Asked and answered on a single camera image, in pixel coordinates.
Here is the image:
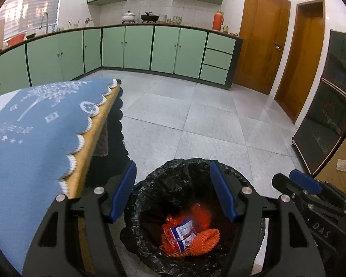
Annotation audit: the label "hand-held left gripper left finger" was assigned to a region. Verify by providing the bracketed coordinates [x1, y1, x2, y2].
[22, 160, 137, 277]

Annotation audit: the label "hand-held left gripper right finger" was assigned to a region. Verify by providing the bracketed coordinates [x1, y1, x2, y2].
[210, 160, 326, 277]

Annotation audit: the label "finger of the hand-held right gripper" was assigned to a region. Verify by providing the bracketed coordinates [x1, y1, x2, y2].
[289, 170, 323, 195]
[272, 173, 308, 202]

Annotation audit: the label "red plastic mesh bag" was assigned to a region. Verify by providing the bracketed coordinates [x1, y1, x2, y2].
[161, 203, 213, 249]

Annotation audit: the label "bin with black bag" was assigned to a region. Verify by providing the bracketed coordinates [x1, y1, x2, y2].
[119, 158, 267, 276]

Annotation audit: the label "orange foam fruit net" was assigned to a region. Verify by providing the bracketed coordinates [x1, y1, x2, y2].
[160, 228, 221, 258]

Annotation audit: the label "silver snack packet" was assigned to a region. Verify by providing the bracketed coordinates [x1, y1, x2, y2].
[170, 219, 197, 252]

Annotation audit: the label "wooden table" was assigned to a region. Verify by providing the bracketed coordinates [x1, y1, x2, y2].
[56, 85, 124, 266]

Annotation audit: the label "dark glass-door cabinet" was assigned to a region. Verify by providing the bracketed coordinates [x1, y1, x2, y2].
[291, 30, 346, 175]

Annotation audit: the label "table with blue cloth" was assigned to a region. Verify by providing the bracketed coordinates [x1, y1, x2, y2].
[0, 78, 122, 274]

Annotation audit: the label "plain wooden door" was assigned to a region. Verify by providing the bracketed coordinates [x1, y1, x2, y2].
[274, 0, 326, 123]

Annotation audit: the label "green lower kitchen cabinets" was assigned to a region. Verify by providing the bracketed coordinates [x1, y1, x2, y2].
[0, 24, 244, 104]

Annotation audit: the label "orange thermos flask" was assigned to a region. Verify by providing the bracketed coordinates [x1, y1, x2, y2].
[213, 11, 225, 32]

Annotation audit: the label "white cooking pot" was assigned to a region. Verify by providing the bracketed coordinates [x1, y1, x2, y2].
[122, 11, 138, 24]

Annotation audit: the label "black wok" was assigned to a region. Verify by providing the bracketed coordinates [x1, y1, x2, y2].
[141, 12, 160, 24]

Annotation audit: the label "row of glass jars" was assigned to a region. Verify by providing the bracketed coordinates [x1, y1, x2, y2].
[158, 14, 183, 25]

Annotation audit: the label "red plastic basin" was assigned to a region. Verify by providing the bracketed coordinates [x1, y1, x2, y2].
[6, 34, 27, 47]

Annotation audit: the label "steel kitchen faucet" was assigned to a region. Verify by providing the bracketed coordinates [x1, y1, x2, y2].
[39, 12, 50, 34]

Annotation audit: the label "window blind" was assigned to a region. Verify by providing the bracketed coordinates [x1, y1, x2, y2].
[0, 0, 65, 42]

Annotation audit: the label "wooden door with handle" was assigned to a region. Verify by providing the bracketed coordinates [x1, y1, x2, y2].
[233, 0, 291, 95]

